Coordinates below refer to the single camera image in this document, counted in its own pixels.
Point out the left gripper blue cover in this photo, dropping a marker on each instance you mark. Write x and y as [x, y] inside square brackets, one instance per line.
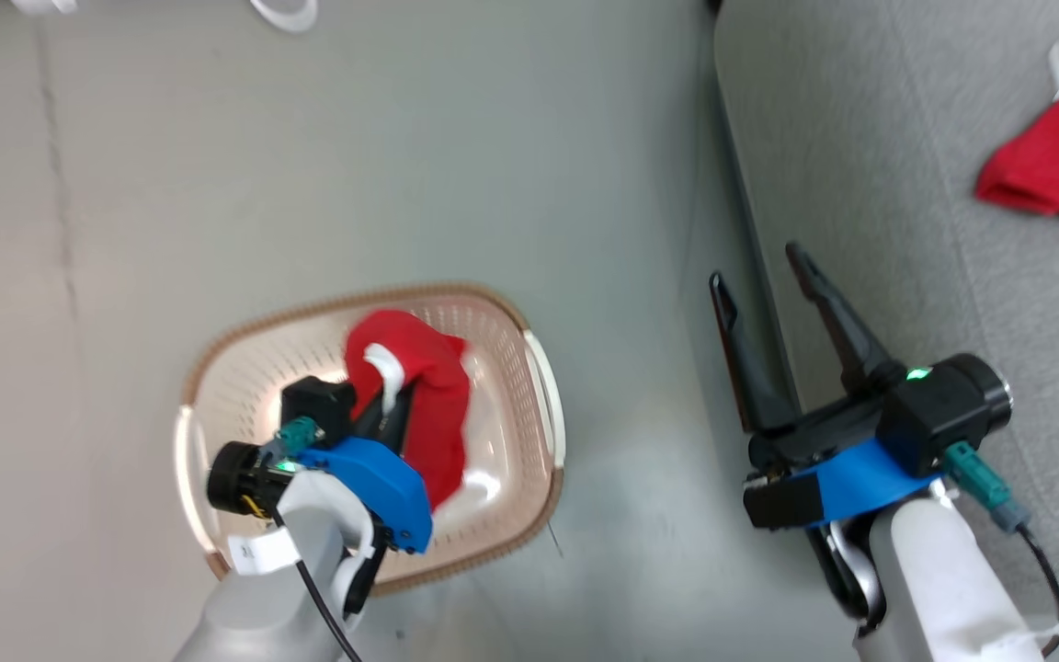
[373, 483]

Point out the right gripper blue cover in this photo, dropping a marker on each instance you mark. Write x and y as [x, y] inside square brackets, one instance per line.
[925, 414]

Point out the red garment with white cuff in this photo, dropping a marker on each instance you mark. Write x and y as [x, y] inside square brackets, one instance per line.
[428, 395]

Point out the red garment with printed lettering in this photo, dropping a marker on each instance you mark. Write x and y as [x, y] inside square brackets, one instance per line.
[1058, 161]

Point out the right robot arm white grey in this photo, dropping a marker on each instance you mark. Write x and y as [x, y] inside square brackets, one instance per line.
[934, 588]

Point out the grey fabric sofa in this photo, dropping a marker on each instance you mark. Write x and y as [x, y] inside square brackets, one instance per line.
[879, 138]

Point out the beige perforated plastic laundry basket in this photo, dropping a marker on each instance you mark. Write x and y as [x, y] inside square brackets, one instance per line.
[502, 478]

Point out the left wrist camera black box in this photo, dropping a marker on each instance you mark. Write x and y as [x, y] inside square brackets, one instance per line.
[318, 406]

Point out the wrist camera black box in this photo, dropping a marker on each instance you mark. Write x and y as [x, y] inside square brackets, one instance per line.
[785, 503]
[318, 406]

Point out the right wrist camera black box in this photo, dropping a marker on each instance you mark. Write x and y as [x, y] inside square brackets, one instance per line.
[785, 503]

